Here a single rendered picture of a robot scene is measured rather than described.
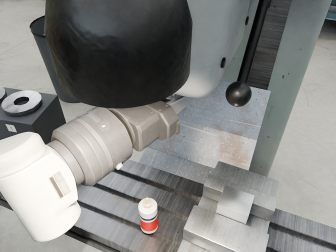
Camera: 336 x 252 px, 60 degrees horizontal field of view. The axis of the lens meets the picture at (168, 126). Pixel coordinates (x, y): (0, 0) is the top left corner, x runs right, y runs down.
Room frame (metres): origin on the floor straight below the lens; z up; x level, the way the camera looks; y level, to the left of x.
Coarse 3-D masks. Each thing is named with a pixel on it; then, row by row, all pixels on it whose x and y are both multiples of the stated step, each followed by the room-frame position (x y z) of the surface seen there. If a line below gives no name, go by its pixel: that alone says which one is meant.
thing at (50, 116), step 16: (0, 96) 0.58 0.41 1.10; (16, 96) 0.58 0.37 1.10; (32, 96) 0.58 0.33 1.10; (48, 96) 0.60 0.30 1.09; (0, 112) 0.53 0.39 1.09; (16, 112) 0.52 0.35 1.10; (32, 112) 0.53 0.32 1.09; (48, 112) 0.55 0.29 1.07; (0, 128) 0.51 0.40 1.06; (16, 128) 0.50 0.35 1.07; (32, 128) 0.49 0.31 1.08; (48, 128) 0.54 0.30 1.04
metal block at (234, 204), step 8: (224, 192) 0.34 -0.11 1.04; (232, 192) 0.34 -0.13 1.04; (240, 192) 0.34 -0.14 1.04; (224, 200) 0.32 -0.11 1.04; (232, 200) 0.32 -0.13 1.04; (240, 200) 0.32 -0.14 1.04; (248, 200) 0.32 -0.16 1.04; (216, 208) 0.32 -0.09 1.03; (224, 208) 0.31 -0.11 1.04; (232, 208) 0.31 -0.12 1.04; (240, 208) 0.31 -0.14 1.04; (248, 208) 0.31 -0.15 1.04; (232, 216) 0.30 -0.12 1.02; (240, 216) 0.30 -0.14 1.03
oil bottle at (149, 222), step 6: (144, 198) 0.37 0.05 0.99; (150, 198) 0.37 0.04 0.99; (138, 204) 0.35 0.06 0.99; (144, 204) 0.34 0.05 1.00; (150, 204) 0.34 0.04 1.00; (156, 204) 0.35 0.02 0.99; (144, 210) 0.34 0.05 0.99; (150, 210) 0.34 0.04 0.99; (156, 210) 0.34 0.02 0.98; (144, 216) 0.33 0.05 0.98; (150, 216) 0.33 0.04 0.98; (156, 216) 0.34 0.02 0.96; (144, 222) 0.33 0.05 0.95; (150, 222) 0.33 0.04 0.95; (156, 222) 0.34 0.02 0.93; (144, 228) 0.33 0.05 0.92; (150, 228) 0.33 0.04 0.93; (156, 228) 0.34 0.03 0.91
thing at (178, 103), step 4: (180, 96) 0.38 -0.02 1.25; (184, 96) 0.38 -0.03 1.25; (172, 100) 0.36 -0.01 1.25; (176, 100) 0.36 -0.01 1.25; (180, 100) 0.37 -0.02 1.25; (184, 100) 0.38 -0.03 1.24; (188, 100) 0.38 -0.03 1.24; (172, 104) 0.35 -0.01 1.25; (176, 104) 0.36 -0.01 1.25; (180, 104) 0.37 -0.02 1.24; (184, 104) 0.38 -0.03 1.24; (176, 108) 0.36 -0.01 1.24; (180, 108) 0.37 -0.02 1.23; (176, 112) 0.36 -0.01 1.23
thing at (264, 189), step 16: (208, 176) 0.40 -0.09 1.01; (224, 176) 0.44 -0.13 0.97; (240, 176) 0.44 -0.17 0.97; (256, 176) 0.44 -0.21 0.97; (208, 192) 0.38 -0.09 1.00; (256, 192) 0.36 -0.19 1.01; (272, 192) 0.39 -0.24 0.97; (208, 208) 0.35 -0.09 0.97; (256, 208) 0.33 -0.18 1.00; (272, 208) 0.32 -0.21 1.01; (256, 224) 0.31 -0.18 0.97
